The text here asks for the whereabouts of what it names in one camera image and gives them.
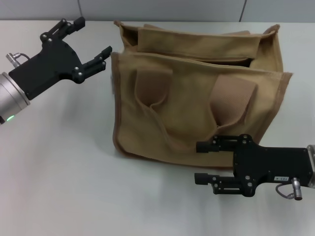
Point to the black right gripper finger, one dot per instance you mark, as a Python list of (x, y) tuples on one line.
[(216, 146), (221, 184)]

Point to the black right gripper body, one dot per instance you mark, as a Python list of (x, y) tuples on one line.
[(270, 164)]

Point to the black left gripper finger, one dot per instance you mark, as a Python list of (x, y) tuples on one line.
[(66, 28), (96, 64)]

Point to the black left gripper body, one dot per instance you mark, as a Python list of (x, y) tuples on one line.
[(54, 64)]

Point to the khaki canvas food bag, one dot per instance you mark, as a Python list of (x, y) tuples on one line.
[(184, 103)]

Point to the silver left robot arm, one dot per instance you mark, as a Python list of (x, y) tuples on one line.
[(9, 98)]

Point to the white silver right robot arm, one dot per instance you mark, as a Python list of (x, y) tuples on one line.
[(311, 167)]

